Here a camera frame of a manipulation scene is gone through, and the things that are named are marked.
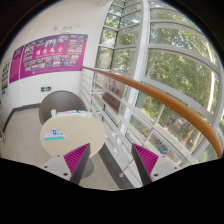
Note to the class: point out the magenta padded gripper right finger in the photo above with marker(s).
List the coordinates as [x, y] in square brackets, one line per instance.
[152, 167]

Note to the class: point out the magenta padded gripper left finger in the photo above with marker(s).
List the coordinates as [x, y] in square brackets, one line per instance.
[70, 166]

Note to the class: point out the round beige table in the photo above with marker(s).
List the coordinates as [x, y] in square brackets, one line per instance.
[78, 129]

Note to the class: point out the white blue power strip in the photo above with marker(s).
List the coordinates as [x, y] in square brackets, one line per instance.
[54, 135]

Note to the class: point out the white papers on table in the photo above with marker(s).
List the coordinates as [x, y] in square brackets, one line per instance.
[74, 112]

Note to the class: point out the white metal railing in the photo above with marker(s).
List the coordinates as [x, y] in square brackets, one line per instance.
[131, 125]

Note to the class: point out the white cup on table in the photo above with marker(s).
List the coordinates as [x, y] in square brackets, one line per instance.
[53, 113]

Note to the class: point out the grey curved chair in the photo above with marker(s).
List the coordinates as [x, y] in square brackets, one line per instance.
[60, 101]

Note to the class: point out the orange wooden handrail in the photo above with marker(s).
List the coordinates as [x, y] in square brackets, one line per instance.
[191, 116]

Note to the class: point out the red notice sign on railing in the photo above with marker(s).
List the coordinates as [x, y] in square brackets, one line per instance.
[112, 93]

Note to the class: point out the green exit sign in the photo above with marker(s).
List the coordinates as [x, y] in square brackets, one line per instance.
[44, 89]

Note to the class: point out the dark poster far left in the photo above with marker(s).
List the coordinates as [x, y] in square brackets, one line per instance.
[5, 78]

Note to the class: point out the large magenta wall poster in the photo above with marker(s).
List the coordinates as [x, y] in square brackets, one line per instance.
[51, 54]

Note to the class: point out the narrow magenta wall poster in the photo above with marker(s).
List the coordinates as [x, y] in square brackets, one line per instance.
[15, 65]

